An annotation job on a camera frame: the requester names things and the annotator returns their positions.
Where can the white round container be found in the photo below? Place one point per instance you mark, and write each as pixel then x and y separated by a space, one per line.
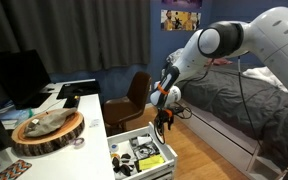
pixel 114 147

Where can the white bed frame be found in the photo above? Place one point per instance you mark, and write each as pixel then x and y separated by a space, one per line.
pixel 217 136

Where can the black sunglasses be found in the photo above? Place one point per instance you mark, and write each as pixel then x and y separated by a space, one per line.
pixel 125 170

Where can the brown leather chair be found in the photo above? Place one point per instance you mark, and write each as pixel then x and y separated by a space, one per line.
pixel 140 90

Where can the round wooden log slab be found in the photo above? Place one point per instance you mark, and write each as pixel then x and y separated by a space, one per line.
pixel 50 141

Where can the small black mouse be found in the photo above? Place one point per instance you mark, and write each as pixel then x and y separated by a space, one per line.
pixel 50 89

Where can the clear tape roll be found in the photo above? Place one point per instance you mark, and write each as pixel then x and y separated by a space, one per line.
pixel 74 142

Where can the yellow notepad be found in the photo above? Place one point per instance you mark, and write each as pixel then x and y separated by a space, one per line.
pixel 150 162

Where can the dark grey curtain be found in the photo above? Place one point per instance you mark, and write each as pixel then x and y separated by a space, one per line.
pixel 67 33

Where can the purple poster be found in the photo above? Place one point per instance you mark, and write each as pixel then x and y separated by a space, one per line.
pixel 182 3

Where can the black phone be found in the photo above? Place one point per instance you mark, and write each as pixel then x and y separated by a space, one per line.
pixel 71 102

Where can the white drawer with sunglasses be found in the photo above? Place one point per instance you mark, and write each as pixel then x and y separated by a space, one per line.
pixel 164 143

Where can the basketball players poster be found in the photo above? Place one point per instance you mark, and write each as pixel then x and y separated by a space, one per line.
pixel 180 20

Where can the small white box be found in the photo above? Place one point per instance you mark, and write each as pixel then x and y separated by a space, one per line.
pixel 144 140

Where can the orange round container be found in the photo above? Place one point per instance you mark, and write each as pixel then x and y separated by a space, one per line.
pixel 115 156

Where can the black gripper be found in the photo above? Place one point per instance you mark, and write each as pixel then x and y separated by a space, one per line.
pixel 164 115

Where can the grey flat cap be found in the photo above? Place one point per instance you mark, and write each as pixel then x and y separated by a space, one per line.
pixel 47 123

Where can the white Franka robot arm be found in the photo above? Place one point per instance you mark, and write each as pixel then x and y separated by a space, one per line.
pixel 270 40

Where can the wooden slat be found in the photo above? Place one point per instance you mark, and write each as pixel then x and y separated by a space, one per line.
pixel 284 171

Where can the black computer monitor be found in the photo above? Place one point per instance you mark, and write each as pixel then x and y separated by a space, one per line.
pixel 17 76

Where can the colourful zigzag patterned mat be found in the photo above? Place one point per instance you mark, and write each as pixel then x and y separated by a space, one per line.
pixel 14 170

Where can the teal papers stack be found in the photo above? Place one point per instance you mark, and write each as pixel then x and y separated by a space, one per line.
pixel 14 116

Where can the bed with grey duvet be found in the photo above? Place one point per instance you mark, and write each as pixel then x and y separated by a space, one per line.
pixel 224 96

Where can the black keyboard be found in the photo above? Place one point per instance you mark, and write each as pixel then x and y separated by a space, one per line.
pixel 79 90

